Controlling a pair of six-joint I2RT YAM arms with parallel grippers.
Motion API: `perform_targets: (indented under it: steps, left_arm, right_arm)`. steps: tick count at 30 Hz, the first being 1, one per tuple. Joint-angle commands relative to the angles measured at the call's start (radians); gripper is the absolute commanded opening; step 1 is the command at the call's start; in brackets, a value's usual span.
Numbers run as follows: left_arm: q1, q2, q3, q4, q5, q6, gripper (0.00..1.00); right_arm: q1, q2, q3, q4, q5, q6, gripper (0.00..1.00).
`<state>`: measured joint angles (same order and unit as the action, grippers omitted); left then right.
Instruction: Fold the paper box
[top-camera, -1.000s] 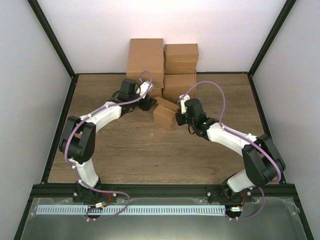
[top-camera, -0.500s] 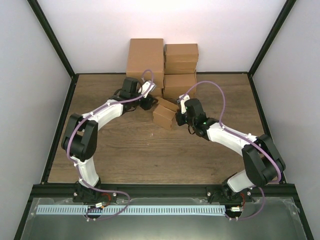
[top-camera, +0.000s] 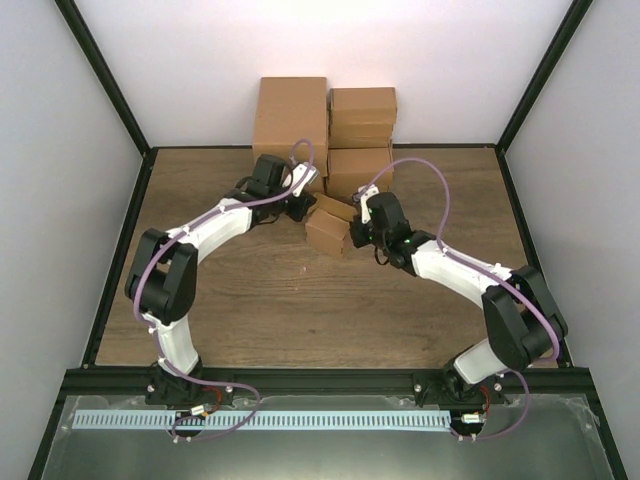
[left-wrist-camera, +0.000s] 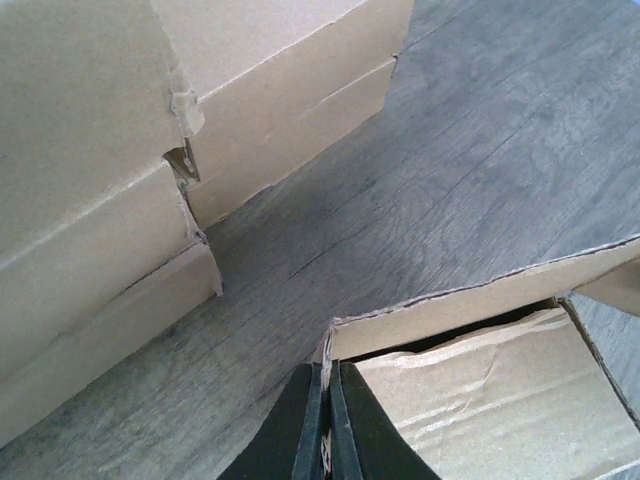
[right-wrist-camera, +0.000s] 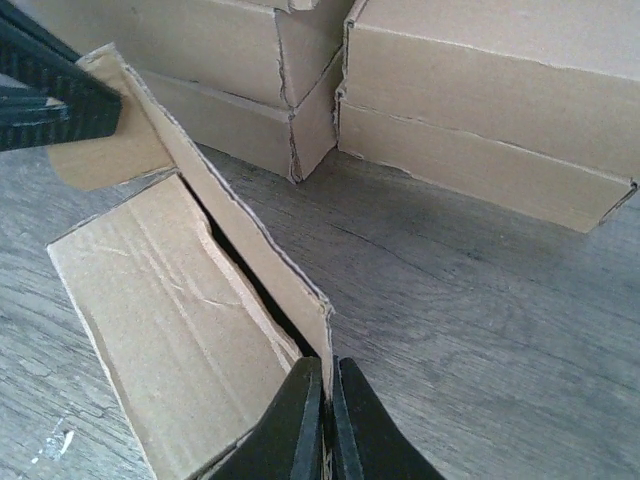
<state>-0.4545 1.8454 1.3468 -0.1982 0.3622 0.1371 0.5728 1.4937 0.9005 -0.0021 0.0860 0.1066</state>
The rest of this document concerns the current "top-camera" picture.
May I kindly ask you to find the small cardboard box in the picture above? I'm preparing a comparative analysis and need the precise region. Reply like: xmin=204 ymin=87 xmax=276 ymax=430
xmin=329 ymin=120 xmax=395 ymax=149
xmin=330 ymin=87 xmax=397 ymax=124
xmin=327 ymin=147 xmax=392 ymax=186
xmin=325 ymin=179 xmax=367 ymax=203

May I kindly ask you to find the top small cardboard box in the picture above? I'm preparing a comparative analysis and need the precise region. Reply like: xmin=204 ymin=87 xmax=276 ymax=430
xmin=330 ymin=87 xmax=397 ymax=124

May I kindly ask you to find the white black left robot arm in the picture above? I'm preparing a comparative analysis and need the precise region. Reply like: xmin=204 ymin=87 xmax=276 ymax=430
xmin=125 ymin=155 xmax=318 ymax=404

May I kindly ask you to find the black cage frame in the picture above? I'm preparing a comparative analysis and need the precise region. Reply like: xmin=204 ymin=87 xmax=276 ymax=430
xmin=27 ymin=0 xmax=640 ymax=480

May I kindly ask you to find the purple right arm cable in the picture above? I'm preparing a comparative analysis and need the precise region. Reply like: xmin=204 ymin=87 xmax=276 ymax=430
xmin=357 ymin=157 xmax=561 ymax=443

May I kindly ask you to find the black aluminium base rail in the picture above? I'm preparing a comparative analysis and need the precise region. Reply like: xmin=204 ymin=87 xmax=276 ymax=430
xmin=144 ymin=367 xmax=591 ymax=406

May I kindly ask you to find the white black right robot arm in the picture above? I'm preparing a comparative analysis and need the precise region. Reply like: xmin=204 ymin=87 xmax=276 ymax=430
xmin=350 ymin=186 xmax=568 ymax=403

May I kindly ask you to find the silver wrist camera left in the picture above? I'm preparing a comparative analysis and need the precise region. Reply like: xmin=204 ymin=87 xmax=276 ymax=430
xmin=289 ymin=162 xmax=318 ymax=197

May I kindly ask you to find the light blue slotted cable duct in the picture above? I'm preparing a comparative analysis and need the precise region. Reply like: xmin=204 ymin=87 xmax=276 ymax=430
xmin=71 ymin=409 xmax=451 ymax=432

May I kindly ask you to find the top large cardboard box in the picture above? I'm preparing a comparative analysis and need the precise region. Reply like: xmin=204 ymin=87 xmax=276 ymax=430
xmin=252 ymin=77 xmax=328 ymax=171

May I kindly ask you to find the large cardboard box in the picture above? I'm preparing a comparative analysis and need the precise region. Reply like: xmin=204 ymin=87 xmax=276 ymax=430
xmin=253 ymin=158 xmax=329 ymax=180
xmin=252 ymin=77 xmax=328 ymax=171
xmin=308 ymin=176 xmax=326 ymax=194

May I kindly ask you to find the bottom small cardboard box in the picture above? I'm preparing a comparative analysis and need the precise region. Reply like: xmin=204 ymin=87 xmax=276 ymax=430
xmin=325 ymin=179 xmax=367 ymax=203

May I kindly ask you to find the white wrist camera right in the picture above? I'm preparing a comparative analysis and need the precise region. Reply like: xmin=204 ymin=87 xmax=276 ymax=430
xmin=353 ymin=184 xmax=380 ymax=225

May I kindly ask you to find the upper small cardboard box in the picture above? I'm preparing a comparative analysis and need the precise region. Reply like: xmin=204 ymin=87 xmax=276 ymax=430
xmin=329 ymin=120 xmax=395 ymax=149

